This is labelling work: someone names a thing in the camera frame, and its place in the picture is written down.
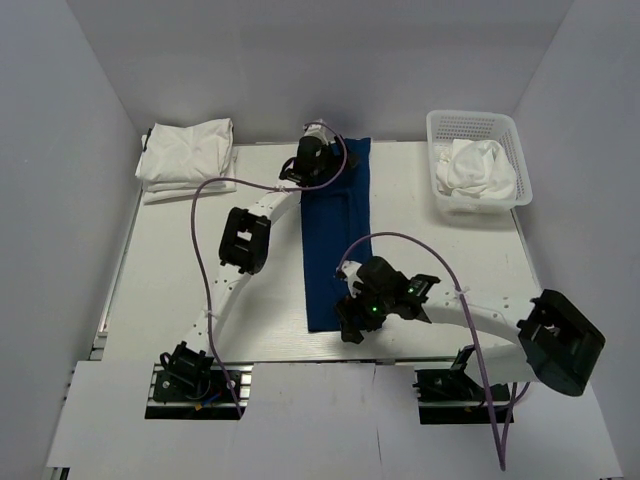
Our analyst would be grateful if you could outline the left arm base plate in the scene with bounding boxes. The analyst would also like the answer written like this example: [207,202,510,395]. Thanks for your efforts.
[144,364,251,421]

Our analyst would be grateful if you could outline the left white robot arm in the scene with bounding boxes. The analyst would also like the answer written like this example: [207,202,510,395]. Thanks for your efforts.
[160,132,358,400]

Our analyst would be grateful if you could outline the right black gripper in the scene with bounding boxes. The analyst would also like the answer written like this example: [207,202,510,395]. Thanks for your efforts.
[334,284,394,345]

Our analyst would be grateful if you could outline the blue t shirt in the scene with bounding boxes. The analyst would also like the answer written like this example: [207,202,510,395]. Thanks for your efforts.
[301,137,371,333]

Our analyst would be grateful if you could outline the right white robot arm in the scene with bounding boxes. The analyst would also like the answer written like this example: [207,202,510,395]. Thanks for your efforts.
[335,256,605,399]

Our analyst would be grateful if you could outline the white plastic basket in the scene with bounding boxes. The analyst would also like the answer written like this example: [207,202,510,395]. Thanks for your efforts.
[426,110,533,214]

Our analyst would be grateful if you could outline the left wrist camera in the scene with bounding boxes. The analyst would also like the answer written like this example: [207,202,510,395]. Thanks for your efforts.
[278,157,305,187]

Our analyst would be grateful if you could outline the white t shirt stack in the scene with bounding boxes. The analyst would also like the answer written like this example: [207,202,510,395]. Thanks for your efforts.
[135,118,237,204]

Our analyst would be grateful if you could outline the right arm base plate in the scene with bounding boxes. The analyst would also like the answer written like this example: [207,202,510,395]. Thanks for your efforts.
[413,369,490,425]

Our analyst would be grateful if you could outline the crumpled white t shirt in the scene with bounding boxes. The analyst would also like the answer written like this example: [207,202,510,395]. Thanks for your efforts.
[435,139,517,201]

